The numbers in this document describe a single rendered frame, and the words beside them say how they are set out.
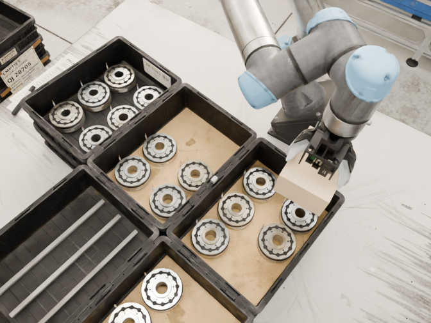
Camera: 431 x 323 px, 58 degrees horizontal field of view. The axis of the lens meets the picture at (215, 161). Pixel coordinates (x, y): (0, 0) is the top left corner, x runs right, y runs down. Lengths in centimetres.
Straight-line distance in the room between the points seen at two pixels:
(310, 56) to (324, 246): 74
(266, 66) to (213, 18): 223
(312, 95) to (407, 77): 166
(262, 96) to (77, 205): 67
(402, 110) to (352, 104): 205
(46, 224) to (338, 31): 88
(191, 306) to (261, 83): 60
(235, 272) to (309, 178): 35
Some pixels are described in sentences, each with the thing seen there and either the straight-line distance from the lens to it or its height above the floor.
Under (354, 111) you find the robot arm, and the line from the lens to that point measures 66.
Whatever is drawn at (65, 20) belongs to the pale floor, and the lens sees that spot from 299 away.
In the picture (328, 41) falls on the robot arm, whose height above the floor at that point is 142.
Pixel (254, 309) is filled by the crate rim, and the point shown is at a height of 93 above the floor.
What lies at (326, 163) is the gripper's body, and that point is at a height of 123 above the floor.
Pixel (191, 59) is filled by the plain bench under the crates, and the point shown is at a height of 70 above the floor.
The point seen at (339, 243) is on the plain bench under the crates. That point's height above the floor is 70.
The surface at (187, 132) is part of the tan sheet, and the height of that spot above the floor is 83.
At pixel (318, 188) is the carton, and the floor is 112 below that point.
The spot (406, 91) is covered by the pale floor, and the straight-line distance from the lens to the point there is 281.
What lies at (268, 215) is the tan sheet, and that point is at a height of 83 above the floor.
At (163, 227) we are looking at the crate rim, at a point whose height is 93.
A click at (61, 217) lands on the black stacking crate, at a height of 83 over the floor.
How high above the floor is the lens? 185
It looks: 60 degrees down
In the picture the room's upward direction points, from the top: 6 degrees clockwise
